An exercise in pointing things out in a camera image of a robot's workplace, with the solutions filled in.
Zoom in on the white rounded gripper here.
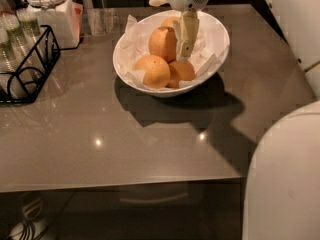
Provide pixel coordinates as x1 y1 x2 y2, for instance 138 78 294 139
149 0 209 63

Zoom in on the orange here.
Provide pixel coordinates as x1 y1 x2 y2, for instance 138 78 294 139
133 55 171 89
148 26 177 62
167 61 196 89
161 16 179 28

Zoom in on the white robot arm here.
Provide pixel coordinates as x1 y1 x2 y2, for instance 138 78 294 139
200 0 320 240

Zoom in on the white paper bowl liner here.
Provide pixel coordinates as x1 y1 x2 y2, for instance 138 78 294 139
116 10 218 92

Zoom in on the white ceramic bowl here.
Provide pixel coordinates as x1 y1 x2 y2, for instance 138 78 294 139
112 9 231 99

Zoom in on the clear drinking glass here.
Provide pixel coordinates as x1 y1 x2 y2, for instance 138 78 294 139
87 8 120 36

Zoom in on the pink carton behind jar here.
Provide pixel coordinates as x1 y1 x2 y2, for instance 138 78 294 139
72 2 83 40

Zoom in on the white lidded ceramic jar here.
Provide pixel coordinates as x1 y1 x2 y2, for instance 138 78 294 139
27 0 80 49

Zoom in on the clear plastic cup stack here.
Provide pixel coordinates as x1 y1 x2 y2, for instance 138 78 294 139
0 13 27 72

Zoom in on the black wire cup rack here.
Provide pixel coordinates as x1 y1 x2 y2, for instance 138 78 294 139
0 24 62 105

